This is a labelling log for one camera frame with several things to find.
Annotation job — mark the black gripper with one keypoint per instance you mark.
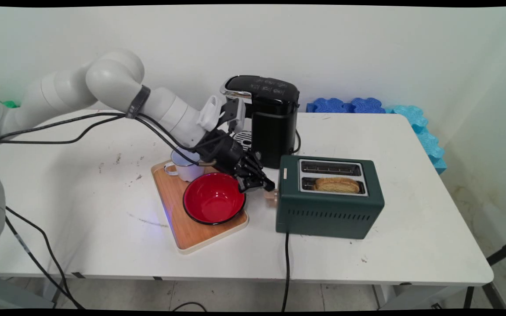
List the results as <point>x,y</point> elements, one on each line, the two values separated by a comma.
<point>222,153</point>

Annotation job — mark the beige toaster lever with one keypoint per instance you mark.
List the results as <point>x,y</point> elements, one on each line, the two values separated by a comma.
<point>270,194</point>

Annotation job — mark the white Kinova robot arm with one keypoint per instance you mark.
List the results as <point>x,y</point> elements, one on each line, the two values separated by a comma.
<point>112,79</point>

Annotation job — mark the red bowl black rim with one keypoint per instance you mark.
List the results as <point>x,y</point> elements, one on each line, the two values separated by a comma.
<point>214,198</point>

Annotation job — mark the black coffee machine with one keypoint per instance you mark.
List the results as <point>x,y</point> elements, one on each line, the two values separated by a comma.
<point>275,127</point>

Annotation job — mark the white enamel mug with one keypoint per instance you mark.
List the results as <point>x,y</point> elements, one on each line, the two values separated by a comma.
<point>187,169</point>

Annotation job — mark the dark green toaster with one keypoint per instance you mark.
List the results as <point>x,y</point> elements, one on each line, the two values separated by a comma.
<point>327,210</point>

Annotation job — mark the toast bread slice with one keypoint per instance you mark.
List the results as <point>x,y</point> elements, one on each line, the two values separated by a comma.
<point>336,185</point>

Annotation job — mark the wooden serving tray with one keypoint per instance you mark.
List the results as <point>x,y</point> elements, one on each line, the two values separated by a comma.
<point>178,219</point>

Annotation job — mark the dark blue foam mat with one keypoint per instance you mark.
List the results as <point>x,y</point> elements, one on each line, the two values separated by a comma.
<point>345,105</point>

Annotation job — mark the light blue foam mat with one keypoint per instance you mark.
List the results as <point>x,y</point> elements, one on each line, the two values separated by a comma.
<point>424,136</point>

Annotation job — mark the green foam mat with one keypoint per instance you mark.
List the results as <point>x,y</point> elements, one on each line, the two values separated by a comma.
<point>9,104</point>

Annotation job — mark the black tripod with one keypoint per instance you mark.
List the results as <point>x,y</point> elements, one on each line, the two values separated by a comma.
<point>499,259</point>

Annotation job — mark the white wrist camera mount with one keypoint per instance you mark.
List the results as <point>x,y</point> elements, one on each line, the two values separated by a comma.
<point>211,114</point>

